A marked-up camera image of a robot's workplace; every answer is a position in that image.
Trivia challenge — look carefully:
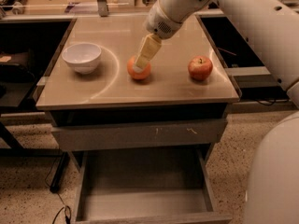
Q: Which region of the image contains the black desk leg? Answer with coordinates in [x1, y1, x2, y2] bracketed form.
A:
[50, 152, 69, 193]

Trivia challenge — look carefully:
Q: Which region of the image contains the red apple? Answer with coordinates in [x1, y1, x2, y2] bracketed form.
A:
[188, 56, 213, 81]

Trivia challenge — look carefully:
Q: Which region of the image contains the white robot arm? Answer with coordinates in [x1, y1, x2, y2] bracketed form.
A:
[133, 0, 299, 224]

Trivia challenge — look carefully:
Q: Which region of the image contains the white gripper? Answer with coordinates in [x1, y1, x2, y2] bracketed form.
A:
[133, 0, 184, 73]

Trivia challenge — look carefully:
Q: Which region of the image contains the white ceramic bowl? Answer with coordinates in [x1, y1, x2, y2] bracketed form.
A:
[62, 43, 102, 75]

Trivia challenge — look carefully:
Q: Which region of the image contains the black floor cable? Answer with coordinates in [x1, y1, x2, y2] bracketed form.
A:
[44, 159, 73, 224]

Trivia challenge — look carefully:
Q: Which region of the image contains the open middle drawer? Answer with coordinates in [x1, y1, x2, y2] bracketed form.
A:
[72, 147, 232, 224]

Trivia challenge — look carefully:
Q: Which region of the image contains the orange fruit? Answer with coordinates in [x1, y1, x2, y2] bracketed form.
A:
[127, 56, 151, 80]

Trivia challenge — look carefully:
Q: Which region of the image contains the closed top drawer front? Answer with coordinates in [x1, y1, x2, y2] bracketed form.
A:
[51, 119, 227, 151]

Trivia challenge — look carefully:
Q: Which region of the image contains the grey drawer cabinet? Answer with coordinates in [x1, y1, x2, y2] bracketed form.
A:
[36, 14, 243, 224]

